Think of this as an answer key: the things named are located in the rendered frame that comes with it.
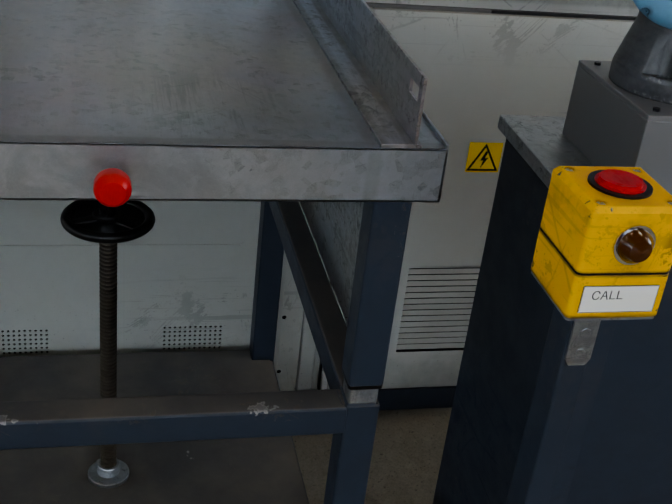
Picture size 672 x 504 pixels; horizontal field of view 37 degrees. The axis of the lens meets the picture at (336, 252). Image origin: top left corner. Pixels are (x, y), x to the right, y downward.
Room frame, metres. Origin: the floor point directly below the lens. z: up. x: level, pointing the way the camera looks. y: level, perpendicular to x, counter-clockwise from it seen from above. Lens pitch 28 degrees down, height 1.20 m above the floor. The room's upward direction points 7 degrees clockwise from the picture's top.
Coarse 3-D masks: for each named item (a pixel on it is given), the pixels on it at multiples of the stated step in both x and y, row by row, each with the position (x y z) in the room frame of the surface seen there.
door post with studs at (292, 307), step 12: (300, 204) 1.55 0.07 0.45; (288, 264) 1.54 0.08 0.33; (288, 276) 1.55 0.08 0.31; (288, 288) 1.55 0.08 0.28; (288, 300) 1.55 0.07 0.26; (300, 300) 1.55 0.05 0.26; (288, 312) 1.55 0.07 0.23; (300, 312) 1.55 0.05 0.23; (288, 324) 1.55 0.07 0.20; (300, 324) 1.55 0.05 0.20; (288, 336) 1.55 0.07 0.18; (288, 348) 1.55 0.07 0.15; (288, 360) 1.55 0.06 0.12; (288, 372) 1.55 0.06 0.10; (288, 384) 1.55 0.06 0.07
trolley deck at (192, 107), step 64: (0, 0) 1.19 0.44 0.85; (64, 0) 1.22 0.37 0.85; (128, 0) 1.25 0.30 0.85; (192, 0) 1.29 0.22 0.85; (256, 0) 1.33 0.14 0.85; (0, 64) 0.97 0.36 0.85; (64, 64) 0.99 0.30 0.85; (128, 64) 1.01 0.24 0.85; (192, 64) 1.04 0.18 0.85; (256, 64) 1.07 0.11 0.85; (320, 64) 1.09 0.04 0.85; (0, 128) 0.81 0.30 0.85; (64, 128) 0.83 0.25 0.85; (128, 128) 0.84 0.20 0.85; (192, 128) 0.86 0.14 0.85; (256, 128) 0.88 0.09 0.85; (320, 128) 0.90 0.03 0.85; (0, 192) 0.78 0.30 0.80; (64, 192) 0.80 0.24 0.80; (192, 192) 0.83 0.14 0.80; (256, 192) 0.84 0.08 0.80; (320, 192) 0.86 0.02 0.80; (384, 192) 0.87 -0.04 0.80
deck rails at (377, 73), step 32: (320, 0) 1.33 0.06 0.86; (352, 0) 1.16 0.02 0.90; (320, 32) 1.20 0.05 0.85; (352, 32) 1.15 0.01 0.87; (384, 32) 1.02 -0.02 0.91; (352, 64) 1.09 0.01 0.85; (384, 64) 1.01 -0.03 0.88; (416, 64) 0.92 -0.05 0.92; (352, 96) 0.99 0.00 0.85; (384, 96) 0.99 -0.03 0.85; (384, 128) 0.91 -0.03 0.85; (416, 128) 0.88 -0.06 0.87
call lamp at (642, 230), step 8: (624, 232) 0.68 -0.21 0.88; (632, 232) 0.68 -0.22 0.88; (640, 232) 0.68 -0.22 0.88; (648, 232) 0.68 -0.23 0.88; (616, 240) 0.68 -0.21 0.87; (624, 240) 0.68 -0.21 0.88; (632, 240) 0.67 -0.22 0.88; (640, 240) 0.67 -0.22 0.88; (648, 240) 0.67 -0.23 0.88; (616, 248) 0.68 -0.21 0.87; (624, 248) 0.67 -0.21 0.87; (632, 248) 0.67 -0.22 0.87; (640, 248) 0.67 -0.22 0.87; (648, 248) 0.67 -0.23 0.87; (616, 256) 0.68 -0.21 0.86; (624, 256) 0.67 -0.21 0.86; (632, 256) 0.67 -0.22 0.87; (640, 256) 0.67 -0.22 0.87; (648, 256) 0.67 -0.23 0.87; (624, 264) 0.68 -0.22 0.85; (632, 264) 0.68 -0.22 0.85
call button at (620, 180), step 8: (600, 176) 0.72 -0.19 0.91; (608, 176) 0.72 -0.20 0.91; (616, 176) 0.72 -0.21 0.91; (624, 176) 0.73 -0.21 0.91; (632, 176) 0.73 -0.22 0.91; (600, 184) 0.71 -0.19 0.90; (608, 184) 0.71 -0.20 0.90; (616, 184) 0.71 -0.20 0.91; (624, 184) 0.71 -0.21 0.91; (632, 184) 0.71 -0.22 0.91; (640, 184) 0.71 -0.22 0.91; (624, 192) 0.70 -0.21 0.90; (632, 192) 0.70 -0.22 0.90; (640, 192) 0.71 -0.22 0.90
